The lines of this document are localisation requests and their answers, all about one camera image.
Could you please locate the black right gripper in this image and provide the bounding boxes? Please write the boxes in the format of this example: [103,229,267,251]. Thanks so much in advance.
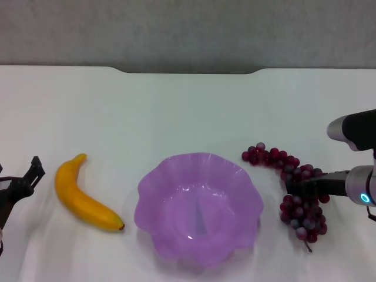
[285,169,350,196]

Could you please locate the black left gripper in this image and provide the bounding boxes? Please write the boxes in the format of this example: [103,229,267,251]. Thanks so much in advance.
[0,156,46,230]

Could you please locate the dark red grape bunch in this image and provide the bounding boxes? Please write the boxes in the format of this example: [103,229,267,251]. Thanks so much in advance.
[241,142,331,253]

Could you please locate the yellow banana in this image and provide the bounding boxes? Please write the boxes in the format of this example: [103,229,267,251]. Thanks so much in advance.
[55,153,126,234]

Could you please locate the purple wavy plastic plate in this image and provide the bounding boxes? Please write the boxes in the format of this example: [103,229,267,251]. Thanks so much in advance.
[133,152,264,268]

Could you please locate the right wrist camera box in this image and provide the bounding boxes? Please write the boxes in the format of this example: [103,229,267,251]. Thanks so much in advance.
[327,109,376,152]

